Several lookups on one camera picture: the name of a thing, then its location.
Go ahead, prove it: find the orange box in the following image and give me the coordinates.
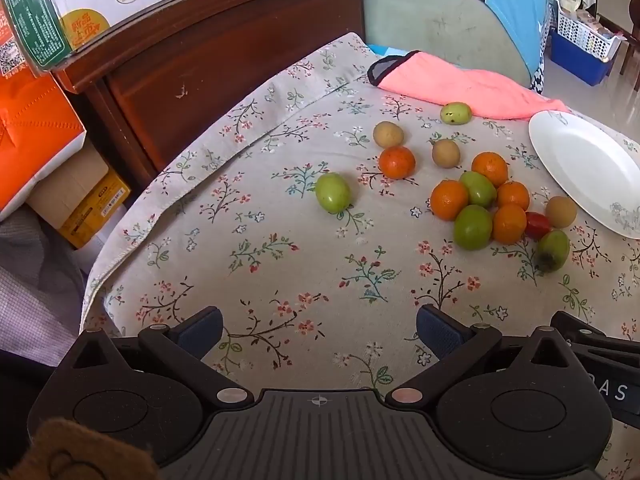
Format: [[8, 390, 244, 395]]
[[0, 72, 88, 221]]

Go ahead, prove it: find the red cherry tomato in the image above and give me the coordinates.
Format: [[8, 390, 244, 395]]
[[525, 212, 552, 240]]

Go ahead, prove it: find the houndstooth cloth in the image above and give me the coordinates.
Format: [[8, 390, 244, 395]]
[[529, 52, 547, 94]]

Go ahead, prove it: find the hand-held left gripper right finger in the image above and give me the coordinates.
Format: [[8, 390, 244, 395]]
[[384, 304, 587, 407]]

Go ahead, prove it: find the yellow cardboard box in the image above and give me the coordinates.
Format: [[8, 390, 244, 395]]
[[25, 140, 132, 251]]

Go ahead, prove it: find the wooden chair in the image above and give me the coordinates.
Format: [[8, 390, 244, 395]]
[[600, 12, 640, 78]]

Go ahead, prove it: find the dark wooden headboard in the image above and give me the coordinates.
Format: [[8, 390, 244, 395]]
[[52, 0, 376, 196]]

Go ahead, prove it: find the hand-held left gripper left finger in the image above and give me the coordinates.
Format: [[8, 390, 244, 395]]
[[62, 306, 256, 408]]

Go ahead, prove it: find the white plate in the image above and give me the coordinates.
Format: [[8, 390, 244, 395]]
[[528, 110, 640, 240]]

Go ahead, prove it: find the green jujube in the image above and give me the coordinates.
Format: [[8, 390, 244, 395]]
[[440, 102, 473, 125], [315, 172, 352, 214], [453, 204, 494, 251], [460, 171, 498, 209], [537, 229, 571, 273]]

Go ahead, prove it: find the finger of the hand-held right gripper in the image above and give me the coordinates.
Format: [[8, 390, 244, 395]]
[[550, 311, 608, 342]]

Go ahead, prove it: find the blue printed cloth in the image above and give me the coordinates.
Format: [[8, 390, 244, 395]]
[[372, 0, 551, 76]]

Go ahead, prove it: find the blue plastic bin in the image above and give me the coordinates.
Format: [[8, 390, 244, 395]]
[[550, 30, 613, 87]]

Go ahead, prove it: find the orange mandarin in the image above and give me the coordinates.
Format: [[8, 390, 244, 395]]
[[378, 146, 417, 180], [471, 152, 509, 187], [492, 203, 528, 245], [430, 180, 470, 222], [496, 181, 530, 212]]

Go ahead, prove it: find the floral tablecloth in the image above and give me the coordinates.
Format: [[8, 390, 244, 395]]
[[80, 32, 640, 480]]

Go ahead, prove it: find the pink towel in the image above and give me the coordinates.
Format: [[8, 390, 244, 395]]
[[367, 51, 571, 120]]

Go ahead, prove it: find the brown longan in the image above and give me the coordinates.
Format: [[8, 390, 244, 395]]
[[545, 196, 579, 228], [432, 139, 461, 167], [372, 121, 404, 149]]

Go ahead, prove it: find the brown fuzzy cloth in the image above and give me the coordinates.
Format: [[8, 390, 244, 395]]
[[10, 419, 162, 480]]

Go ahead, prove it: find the green sofa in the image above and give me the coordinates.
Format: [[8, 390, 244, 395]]
[[362, 0, 533, 88]]

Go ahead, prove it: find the white plastic basket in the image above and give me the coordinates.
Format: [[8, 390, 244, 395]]
[[555, 10, 622, 59]]

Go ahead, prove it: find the grey cloth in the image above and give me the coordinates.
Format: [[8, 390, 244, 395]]
[[0, 207, 86, 368]]

